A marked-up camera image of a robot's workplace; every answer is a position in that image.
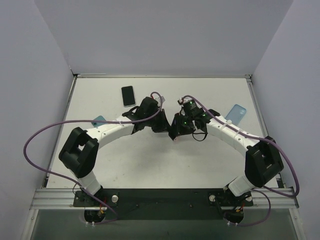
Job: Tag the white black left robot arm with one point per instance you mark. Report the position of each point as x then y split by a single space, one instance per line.
79 153

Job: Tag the teal smartphone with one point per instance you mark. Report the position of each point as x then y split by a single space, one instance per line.
98 121

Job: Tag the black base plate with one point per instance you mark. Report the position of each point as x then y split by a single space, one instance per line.
174 203

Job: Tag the phone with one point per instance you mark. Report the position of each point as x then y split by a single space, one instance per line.
177 139
128 96

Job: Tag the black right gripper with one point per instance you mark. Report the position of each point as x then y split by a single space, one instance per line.
178 125

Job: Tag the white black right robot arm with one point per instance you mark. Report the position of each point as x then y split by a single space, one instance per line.
262 159

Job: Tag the light blue phone case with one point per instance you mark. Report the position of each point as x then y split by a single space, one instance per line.
236 114

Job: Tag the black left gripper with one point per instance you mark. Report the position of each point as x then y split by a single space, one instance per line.
162 121

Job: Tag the aluminium front rail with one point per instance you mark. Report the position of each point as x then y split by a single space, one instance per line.
58 198

